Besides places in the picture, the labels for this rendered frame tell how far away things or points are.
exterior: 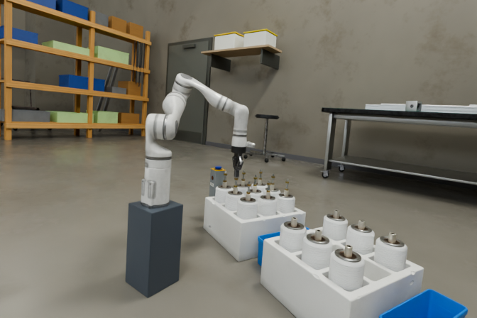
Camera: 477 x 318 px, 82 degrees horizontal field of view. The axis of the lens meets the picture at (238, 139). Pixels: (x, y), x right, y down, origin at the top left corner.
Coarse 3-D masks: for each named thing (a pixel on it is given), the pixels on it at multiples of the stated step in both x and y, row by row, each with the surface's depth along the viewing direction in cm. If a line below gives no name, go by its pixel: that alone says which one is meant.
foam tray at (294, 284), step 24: (264, 240) 105; (264, 264) 105; (288, 264) 93; (408, 264) 94; (288, 288) 93; (312, 288) 84; (336, 288) 77; (360, 288) 78; (384, 288) 80; (408, 288) 88; (312, 312) 83; (336, 312) 76; (360, 312) 75
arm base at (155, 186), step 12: (156, 168) 95; (168, 168) 98; (144, 180) 97; (156, 180) 95; (168, 180) 99; (144, 192) 97; (156, 192) 96; (168, 192) 99; (144, 204) 97; (156, 204) 96; (168, 204) 101
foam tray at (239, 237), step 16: (208, 208) 149; (224, 208) 137; (208, 224) 148; (224, 224) 133; (240, 224) 120; (256, 224) 124; (272, 224) 129; (304, 224) 140; (224, 240) 132; (240, 240) 120; (256, 240) 125; (240, 256) 121; (256, 256) 126
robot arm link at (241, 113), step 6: (240, 108) 131; (246, 108) 132; (234, 114) 133; (240, 114) 131; (246, 114) 132; (234, 120) 133; (240, 120) 132; (246, 120) 133; (234, 126) 135; (240, 126) 133; (246, 126) 135; (234, 132) 135; (240, 132) 133; (246, 132) 136
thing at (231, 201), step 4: (228, 196) 136; (232, 196) 135; (236, 196) 135; (240, 196) 136; (228, 200) 136; (232, 200) 135; (236, 200) 135; (228, 204) 136; (232, 204) 135; (236, 204) 135; (228, 208) 136; (232, 208) 136; (236, 208) 136
